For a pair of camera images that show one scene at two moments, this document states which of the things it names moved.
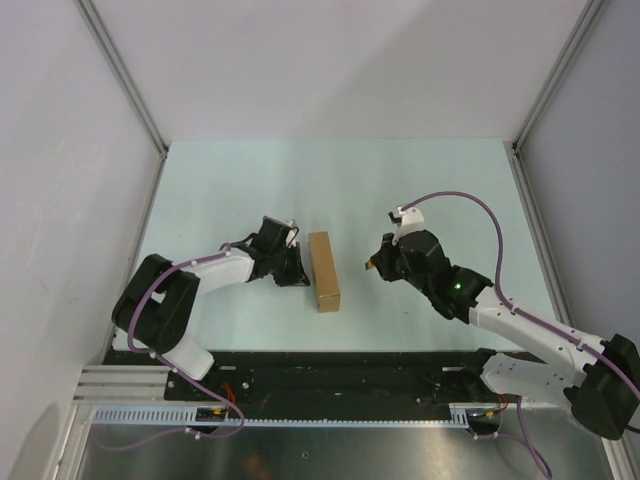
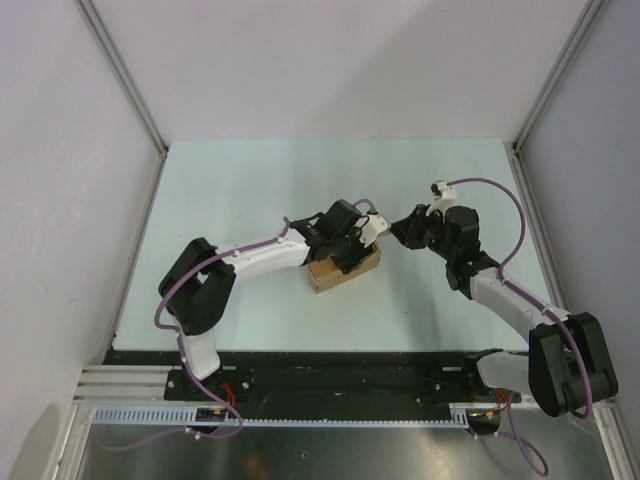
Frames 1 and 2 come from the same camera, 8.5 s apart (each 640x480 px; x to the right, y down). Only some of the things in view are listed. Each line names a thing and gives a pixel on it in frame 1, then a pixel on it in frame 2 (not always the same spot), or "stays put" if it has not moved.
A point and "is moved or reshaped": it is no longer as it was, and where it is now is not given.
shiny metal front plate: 514,442 stays put
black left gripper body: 280,260 to 349,251
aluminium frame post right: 513,148 stays put
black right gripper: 382,260 to 413,224
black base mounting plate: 324,377 stays put
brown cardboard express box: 324,270 is moved or reshaped
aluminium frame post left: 130,87 stays put
